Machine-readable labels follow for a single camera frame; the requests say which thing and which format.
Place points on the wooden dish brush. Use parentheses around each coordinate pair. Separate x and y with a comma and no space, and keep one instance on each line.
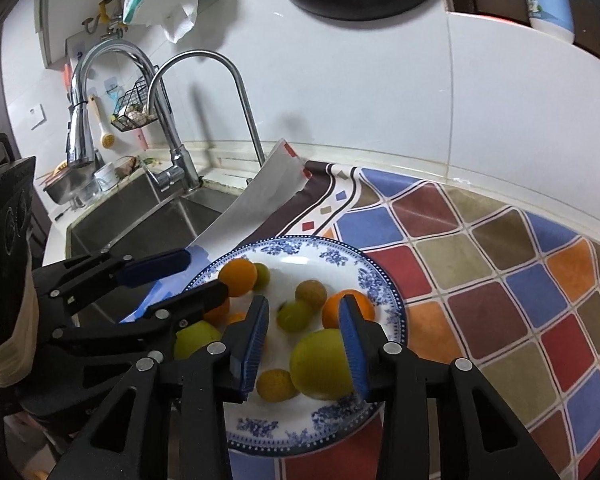
(106,137)

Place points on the steel sink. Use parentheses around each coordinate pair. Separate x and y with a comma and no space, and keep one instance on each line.
(130,220)

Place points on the white cup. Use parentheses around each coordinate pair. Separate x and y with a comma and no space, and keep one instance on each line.
(106,177)

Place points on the person's left forearm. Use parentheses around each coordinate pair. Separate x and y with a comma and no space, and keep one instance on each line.
(7,366)

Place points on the chrome pull-down faucet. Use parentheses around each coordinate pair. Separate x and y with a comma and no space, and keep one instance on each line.
(77,130)

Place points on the white paper sheet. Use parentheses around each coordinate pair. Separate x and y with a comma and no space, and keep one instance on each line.
(260,195)

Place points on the yellow wall hook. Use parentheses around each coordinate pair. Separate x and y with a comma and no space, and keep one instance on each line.
(105,12)

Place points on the white wall socket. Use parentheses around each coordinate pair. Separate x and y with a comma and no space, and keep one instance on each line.
(38,116)

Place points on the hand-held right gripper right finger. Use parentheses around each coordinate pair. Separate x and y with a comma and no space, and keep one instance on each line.
(352,355)

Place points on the small orange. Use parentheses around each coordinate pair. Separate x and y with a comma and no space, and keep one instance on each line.
(236,317)
(220,311)
(237,276)

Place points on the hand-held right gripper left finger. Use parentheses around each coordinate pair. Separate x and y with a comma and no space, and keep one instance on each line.
(254,350)

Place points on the large orange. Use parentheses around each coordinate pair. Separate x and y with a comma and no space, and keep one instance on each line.
(331,312)

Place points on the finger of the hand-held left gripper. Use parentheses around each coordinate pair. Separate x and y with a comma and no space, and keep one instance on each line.
(155,262)
(200,297)

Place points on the colourful checked table cloth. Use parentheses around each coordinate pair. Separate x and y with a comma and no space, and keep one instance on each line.
(480,310)

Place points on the large green tomato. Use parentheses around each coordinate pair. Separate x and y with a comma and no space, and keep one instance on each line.
(320,365)
(195,340)

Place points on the small yellow-brown round fruit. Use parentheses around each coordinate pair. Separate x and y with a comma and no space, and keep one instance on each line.
(276,384)

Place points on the blue and white plate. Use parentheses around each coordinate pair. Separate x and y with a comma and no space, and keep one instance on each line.
(300,425)

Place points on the slim gooseneck faucet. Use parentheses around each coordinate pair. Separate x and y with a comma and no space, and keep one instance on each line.
(182,160)

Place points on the small green round fruit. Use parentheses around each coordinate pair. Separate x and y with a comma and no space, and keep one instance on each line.
(263,276)
(292,316)

